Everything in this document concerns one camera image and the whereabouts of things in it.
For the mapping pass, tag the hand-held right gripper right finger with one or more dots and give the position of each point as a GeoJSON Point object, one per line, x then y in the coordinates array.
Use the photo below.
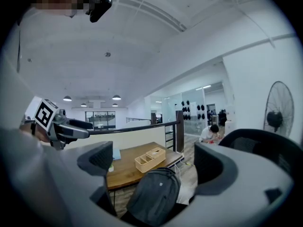
{"type": "Point", "coordinates": [248, 193]}

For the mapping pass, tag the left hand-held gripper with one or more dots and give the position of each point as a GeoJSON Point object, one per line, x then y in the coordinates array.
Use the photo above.
{"type": "Point", "coordinates": [43, 113]}

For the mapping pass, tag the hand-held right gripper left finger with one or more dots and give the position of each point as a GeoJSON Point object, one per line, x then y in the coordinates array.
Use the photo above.
{"type": "Point", "coordinates": [78, 193]}

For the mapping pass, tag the black office chair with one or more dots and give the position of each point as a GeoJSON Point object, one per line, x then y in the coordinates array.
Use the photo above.
{"type": "Point", "coordinates": [246, 143]}

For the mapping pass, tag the dark grey backpack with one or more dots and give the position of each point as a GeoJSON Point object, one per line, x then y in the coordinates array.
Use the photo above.
{"type": "Point", "coordinates": [154, 195]}

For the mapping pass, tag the person's left forearm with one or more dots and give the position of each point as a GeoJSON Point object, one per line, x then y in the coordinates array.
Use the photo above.
{"type": "Point", "coordinates": [26, 129]}

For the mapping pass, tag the small potted plant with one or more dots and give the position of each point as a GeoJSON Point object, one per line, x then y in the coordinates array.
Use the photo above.
{"type": "Point", "coordinates": [111, 168]}

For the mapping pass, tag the light blue folder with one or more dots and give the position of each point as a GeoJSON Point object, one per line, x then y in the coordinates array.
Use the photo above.
{"type": "Point", "coordinates": [116, 154]}

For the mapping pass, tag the wooden desk with metal legs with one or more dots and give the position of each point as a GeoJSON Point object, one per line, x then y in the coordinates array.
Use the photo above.
{"type": "Point", "coordinates": [127, 174]}

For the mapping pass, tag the black curved handrail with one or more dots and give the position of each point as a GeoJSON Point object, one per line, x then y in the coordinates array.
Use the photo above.
{"type": "Point", "coordinates": [132, 128]}

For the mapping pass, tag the black metal railing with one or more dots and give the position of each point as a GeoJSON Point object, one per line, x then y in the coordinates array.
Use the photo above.
{"type": "Point", "coordinates": [138, 119]}

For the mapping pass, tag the person's white shirt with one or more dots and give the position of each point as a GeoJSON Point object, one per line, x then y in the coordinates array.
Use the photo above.
{"type": "Point", "coordinates": [19, 174]}

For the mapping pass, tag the white air purifier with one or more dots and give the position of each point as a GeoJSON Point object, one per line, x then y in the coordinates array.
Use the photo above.
{"type": "Point", "coordinates": [229, 128]}

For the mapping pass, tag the wicker desk organizer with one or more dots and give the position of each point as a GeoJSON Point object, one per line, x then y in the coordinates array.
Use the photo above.
{"type": "Point", "coordinates": [149, 161]}

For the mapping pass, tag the black standing fan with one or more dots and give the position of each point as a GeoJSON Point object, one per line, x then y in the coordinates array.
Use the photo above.
{"type": "Point", "coordinates": [278, 112]}

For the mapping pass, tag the dark wooden post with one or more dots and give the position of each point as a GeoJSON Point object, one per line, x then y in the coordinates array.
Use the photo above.
{"type": "Point", "coordinates": [154, 118]}
{"type": "Point", "coordinates": [180, 131]}

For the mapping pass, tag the black head camera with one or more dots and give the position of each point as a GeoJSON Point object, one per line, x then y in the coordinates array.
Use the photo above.
{"type": "Point", "coordinates": [100, 7]}

